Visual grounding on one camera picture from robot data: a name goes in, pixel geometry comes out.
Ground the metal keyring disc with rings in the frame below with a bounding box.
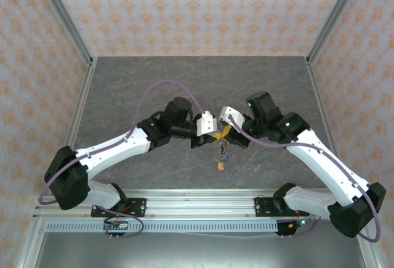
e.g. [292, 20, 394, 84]
[215, 140, 230, 173]

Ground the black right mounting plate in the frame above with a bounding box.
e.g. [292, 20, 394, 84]
[254, 197, 289, 218]

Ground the black mounting plate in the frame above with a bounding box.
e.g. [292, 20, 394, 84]
[90, 198, 147, 219]
[254, 197, 289, 218]

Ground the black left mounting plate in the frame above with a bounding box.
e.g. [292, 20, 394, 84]
[90, 198, 147, 219]

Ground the grey metal panel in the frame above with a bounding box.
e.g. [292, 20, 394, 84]
[33, 232, 369, 268]

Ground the small circuit board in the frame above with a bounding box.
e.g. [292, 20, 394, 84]
[103, 218, 130, 232]
[287, 217, 315, 230]

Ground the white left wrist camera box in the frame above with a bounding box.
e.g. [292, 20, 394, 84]
[195, 111, 218, 137]

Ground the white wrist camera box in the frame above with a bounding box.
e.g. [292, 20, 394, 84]
[219, 106, 247, 132]
[195, 111, 218, 137]

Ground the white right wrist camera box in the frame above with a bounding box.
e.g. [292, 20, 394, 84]
[219, 106, 247, 132]

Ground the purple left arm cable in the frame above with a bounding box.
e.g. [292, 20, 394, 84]
[38, 79, 207, 206]

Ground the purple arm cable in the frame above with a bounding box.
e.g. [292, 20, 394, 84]
[38, 79, 207, 206]
[227, 115, 382, 243]

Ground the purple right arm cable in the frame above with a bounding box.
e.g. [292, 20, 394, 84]
[227, 115, 382, 243]

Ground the aluminium table edge rail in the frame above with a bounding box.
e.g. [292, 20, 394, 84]
[305, 57, 382, 268]
[15, 57, 99, 268]

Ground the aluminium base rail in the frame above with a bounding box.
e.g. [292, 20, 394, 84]
[75, 189, 335, 219]

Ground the perforated white cable tray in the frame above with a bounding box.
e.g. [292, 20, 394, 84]
[46, 221, 279, 233]

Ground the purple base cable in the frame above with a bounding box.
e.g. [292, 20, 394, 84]
[104, 209, 146, 240]
[281, 214, 323, 238]

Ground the aluminium frame post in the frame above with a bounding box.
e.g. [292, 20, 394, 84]
[32, 0, 95, 67]
[306, 0, 367, 67]

